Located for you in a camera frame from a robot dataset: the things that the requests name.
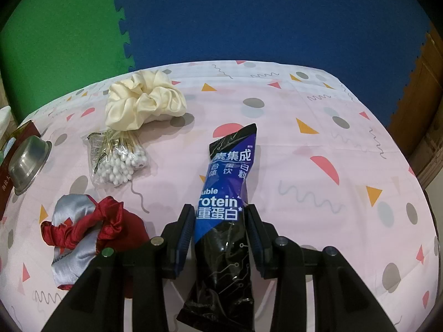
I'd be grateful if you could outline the blue black protein drink packet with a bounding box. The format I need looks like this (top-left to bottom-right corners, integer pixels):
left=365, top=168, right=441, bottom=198
left=177, top=124, right=257, bottom=331

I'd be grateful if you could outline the red and silver satin scrunchie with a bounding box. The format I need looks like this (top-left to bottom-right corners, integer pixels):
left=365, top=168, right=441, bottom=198
left=40, top=194, right=150, bottom=290

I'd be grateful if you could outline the bag of cotton swabs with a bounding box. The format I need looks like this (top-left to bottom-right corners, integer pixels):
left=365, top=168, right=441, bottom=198
left=84, top=129, right=148, bottom=187

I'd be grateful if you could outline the pink patterned tablecloth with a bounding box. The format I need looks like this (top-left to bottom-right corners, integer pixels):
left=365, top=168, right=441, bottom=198
left=1, top=61, right=439, bottom=331

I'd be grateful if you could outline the cream satin scrunchie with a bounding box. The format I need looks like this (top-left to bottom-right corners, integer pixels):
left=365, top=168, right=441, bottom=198
left=105, top=71, right=187, bottom=131

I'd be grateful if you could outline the stainless steel bowl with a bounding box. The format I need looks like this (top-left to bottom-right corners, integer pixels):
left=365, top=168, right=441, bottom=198
left=8, top=136, right=52, bottom=196

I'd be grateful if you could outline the red gold tin box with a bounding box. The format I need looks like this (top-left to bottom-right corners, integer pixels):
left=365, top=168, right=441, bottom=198
left=0, top=120, right=42, bottom=219

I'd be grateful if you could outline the brown wooden furniture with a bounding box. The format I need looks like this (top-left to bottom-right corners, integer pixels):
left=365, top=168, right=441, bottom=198
left=387, top=25, right=443, bottom=189

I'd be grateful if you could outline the green foam mat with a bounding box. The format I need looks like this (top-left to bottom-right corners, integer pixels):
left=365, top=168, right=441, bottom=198
left=1, top=0, right=135, bottom=121

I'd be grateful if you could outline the blue foam mat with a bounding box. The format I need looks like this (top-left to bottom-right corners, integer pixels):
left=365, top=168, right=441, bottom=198
left=114, top=0, right=430, bottom=125

